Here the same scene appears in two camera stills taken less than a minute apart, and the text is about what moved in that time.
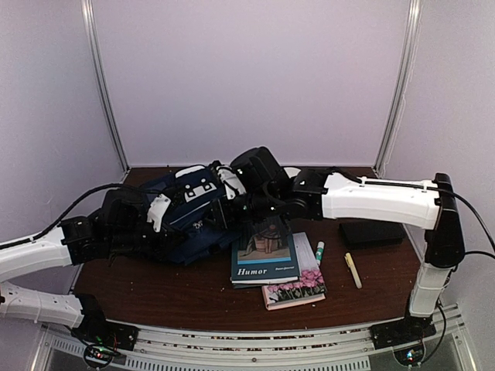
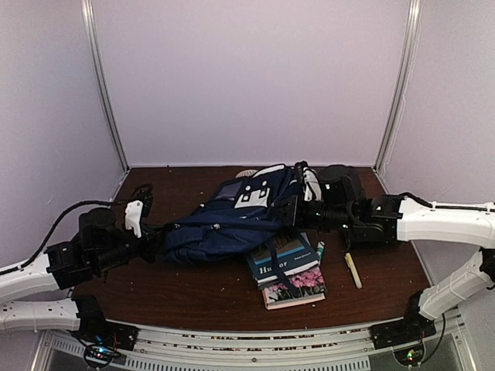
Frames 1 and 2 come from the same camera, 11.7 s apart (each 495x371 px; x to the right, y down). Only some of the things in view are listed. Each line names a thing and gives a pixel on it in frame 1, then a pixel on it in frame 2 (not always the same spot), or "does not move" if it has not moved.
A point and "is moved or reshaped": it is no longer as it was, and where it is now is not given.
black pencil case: (359, 234) does not move
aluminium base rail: (344, 348) does not move
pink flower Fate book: (310, 288) does not move
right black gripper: (224, 219) → (295, 215)
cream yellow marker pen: (349, 263) does not move
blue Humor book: (265, 255) is moved or reshaped
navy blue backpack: (197, 228) is moved or reshaped
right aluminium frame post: (394, 120) does not move
